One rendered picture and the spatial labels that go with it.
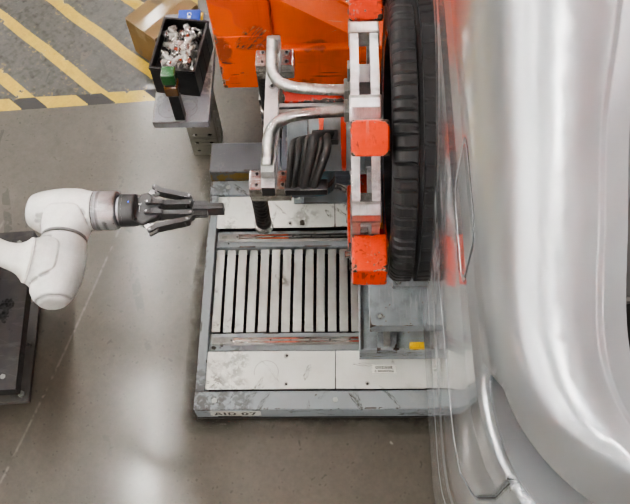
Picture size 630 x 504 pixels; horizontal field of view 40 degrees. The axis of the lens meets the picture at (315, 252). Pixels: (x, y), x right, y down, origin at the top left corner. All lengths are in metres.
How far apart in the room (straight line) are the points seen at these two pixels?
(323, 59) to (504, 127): 1.44
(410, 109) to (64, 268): 0.81
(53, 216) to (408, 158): 0.80
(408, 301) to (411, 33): 0.97
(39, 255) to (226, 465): 0.98
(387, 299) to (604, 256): 1.58
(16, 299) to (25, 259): 0.69
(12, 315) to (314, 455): 0.95
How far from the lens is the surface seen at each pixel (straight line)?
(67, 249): 1.95
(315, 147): 1.78
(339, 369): 2.59
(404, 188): 1.72
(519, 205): 1.01
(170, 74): 2.46
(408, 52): 1.76
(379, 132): 1.67
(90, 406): 2.75
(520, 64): 1.09
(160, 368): 2.74
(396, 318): 2.49
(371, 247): 1.84
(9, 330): 2.58
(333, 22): 2.42
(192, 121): 2.61
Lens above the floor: 2.50
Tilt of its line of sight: 62 degrees down
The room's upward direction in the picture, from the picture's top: 5 degrees counter-clockwise
